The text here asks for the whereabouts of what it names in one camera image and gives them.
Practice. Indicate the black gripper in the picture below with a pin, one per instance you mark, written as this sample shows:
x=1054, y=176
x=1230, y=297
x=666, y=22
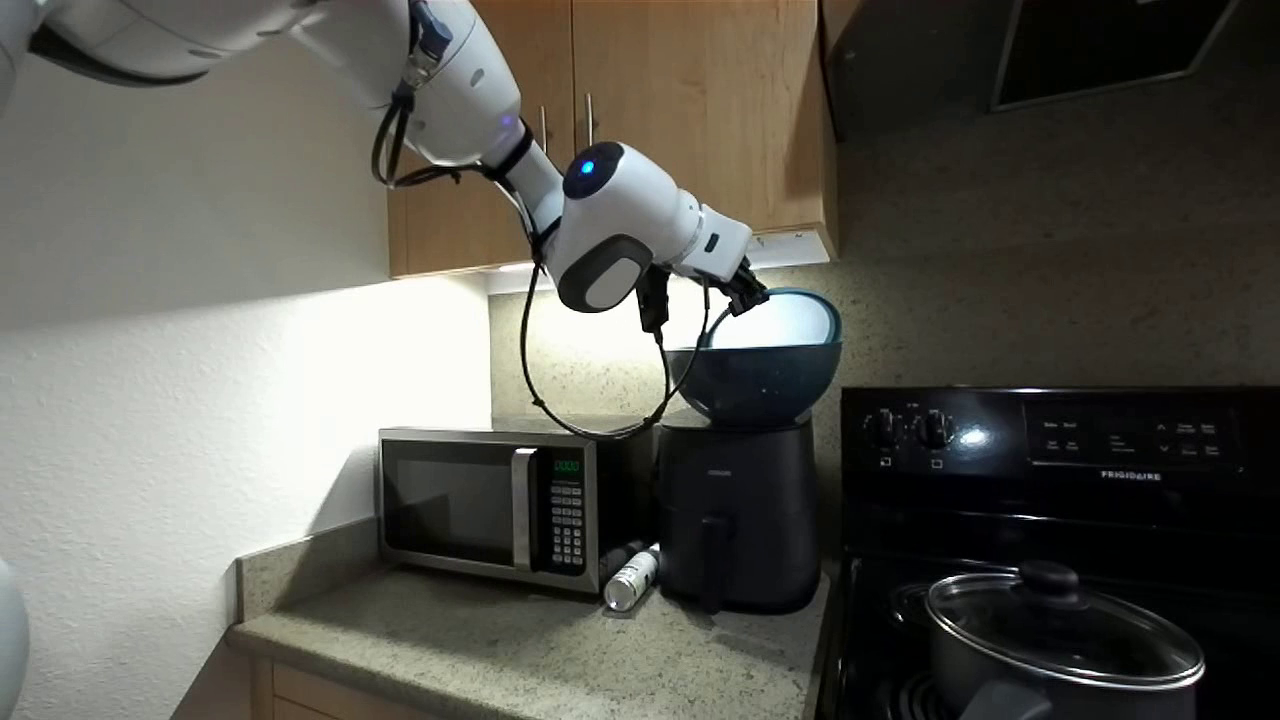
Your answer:
x=745, y=290

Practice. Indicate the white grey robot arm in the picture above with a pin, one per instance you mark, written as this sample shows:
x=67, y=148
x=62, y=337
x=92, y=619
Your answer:
x=606, y=224

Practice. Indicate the dark blue bowl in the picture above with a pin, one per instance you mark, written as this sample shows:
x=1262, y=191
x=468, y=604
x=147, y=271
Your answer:
x=764, y=364

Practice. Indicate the black pot with glass lid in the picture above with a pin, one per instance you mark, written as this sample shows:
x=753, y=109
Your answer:
x=1038, y=644

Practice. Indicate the wooden upper cabinet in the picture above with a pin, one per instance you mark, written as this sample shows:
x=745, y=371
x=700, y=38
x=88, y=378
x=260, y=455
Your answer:
x=722, y=95

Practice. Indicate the wooden cabinet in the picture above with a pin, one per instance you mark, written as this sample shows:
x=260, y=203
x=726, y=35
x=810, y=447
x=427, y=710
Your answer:
x=295, y=686
x=722, y=95

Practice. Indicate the black range hood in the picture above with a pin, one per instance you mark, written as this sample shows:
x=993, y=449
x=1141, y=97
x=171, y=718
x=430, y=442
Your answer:
x=915, y=61

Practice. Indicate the clear plastic bottle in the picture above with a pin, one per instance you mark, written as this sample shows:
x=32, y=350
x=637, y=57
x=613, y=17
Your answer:
x=632, y=577

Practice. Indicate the stainless steel microwave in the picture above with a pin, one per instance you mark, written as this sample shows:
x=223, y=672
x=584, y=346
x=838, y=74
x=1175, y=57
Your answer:
x=512, y=505

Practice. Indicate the black electric stove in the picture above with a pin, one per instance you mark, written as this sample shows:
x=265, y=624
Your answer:
x=1164, y=498

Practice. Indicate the wooden lower cabinet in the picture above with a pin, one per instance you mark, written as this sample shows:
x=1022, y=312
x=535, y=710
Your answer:
x=295, y=686

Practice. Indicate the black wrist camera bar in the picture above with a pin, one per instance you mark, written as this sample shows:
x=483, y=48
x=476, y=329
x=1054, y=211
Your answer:
x=655, y=300

